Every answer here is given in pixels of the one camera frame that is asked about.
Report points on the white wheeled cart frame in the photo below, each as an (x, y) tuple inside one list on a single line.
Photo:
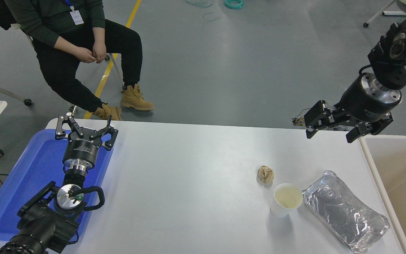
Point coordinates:
[(395, 13)]

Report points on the silver foil tray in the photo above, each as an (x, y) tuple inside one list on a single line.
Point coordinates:
[(344, 211)]

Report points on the grey wheeled chair base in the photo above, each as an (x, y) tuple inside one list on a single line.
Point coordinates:
[(2, 91)]

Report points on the blue plastic tray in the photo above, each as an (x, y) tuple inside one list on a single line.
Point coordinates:
[(37, 169)]

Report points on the large pale bin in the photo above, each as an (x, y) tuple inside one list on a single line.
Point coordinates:
[(400, 176)]

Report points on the person's left hand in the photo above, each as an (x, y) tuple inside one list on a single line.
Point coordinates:
[(100, 53)]

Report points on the white paper cup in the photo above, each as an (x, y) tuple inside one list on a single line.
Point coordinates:
[(287, 197)]

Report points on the person's right hand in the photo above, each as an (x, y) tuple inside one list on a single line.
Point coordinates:
[(85, 55)]

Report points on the black jacket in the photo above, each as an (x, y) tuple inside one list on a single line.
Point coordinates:
[(2, 14)]

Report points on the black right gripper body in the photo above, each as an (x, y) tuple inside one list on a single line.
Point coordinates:
[(354, 102)]

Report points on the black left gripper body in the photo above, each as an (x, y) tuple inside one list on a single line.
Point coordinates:
[(81, 150)]

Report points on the person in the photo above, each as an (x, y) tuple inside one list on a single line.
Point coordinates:
[(48, 21)]

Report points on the crumpled tan paper ball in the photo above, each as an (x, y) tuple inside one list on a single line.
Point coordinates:
[(265, 174)]

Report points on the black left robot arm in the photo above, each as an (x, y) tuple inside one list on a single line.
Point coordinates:
[(44, 225)]

